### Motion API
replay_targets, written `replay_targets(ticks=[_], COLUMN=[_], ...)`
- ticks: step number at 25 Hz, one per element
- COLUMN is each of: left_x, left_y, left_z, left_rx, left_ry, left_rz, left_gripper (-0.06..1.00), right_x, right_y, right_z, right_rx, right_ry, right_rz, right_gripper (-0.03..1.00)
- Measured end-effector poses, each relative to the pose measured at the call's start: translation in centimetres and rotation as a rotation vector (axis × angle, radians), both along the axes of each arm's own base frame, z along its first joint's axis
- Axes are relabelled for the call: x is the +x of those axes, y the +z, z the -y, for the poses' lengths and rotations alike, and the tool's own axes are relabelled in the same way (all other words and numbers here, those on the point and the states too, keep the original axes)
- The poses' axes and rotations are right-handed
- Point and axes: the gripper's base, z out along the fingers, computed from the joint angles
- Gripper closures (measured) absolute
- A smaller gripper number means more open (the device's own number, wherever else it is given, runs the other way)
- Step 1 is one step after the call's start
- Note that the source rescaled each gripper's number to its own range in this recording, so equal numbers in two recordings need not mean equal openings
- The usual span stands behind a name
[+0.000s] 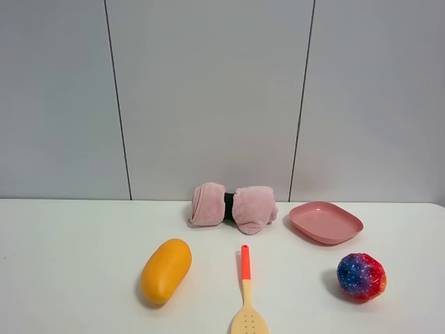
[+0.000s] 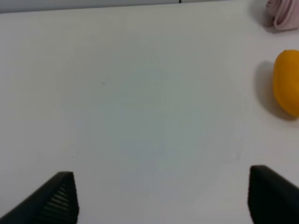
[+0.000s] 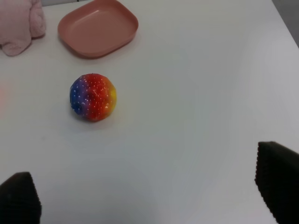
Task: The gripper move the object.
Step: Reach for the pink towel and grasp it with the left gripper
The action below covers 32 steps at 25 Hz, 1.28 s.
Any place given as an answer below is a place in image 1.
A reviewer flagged pink fleece towel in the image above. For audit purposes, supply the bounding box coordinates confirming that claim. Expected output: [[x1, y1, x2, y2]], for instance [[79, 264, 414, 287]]
[[190, 182, 278, 235]]

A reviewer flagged red blue speckled ball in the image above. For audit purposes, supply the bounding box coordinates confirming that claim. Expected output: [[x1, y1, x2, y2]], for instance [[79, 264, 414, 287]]
[[337, 253, 387, 303]]

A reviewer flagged orange beige slotted spatula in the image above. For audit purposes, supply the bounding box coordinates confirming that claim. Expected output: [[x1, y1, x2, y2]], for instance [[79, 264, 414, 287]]
[[231, 245, 261, 334]]

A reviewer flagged pink plastic plate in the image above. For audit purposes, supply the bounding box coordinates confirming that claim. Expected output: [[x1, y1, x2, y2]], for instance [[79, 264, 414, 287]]
[[289, 201, 364, 246]]

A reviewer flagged yellow toy mango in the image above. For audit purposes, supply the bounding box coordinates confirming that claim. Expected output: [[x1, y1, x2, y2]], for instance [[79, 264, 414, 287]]
[[140, 239, 192, 305]]

